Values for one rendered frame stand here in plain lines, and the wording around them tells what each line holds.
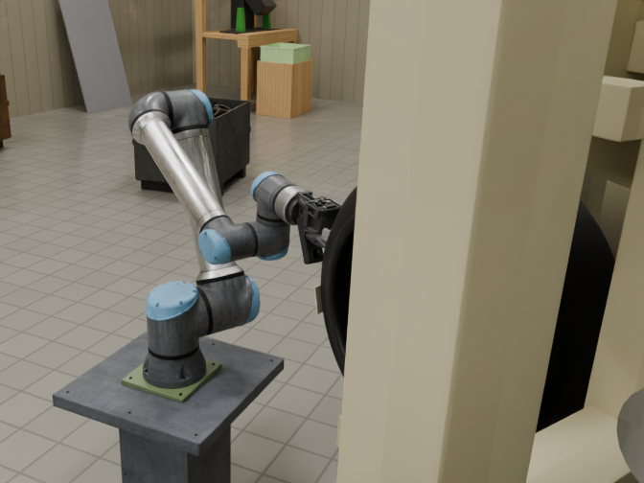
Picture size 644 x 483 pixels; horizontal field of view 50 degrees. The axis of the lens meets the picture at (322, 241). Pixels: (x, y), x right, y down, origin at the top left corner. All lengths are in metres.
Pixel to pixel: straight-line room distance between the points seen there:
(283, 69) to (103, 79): 2.39
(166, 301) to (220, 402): 0.33
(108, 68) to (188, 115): 7.85
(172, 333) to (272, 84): 7.55
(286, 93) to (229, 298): 7.37
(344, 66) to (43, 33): 4.31
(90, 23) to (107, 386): 8.03
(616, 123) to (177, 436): 1.53
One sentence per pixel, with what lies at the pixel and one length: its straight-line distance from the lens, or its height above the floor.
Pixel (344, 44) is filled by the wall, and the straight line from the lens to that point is 10.92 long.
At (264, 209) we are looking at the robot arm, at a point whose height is 1.21.
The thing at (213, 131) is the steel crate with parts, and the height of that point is 0.58.
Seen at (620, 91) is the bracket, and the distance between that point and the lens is 0.65.
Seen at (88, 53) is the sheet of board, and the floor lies 0.72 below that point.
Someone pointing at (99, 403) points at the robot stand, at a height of 0.60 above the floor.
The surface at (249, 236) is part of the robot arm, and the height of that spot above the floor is 1.15.
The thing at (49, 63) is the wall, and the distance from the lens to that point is 9.68.
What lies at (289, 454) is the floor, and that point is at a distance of 2.85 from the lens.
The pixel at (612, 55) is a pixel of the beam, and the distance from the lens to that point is 0.73.
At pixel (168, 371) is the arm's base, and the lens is 2.10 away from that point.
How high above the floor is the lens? 1.76
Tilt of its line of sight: 21 degrees down
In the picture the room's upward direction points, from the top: 3 degrees clockwise
